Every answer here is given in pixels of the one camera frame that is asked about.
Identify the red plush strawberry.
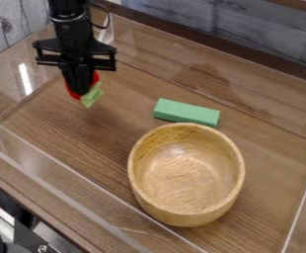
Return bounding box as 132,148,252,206
65,72,104,108

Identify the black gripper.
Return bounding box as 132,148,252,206
32,39,117,96

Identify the green foam block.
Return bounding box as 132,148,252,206
152,98,220,128

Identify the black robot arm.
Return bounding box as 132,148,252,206
33,0,117,97

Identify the clear acrylic corner bracket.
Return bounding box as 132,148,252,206
93,22,113,44

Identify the wooden bowl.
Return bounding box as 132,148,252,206
128,123,247,227

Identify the clear acrylic tray wall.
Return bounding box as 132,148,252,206
0,111,208,253

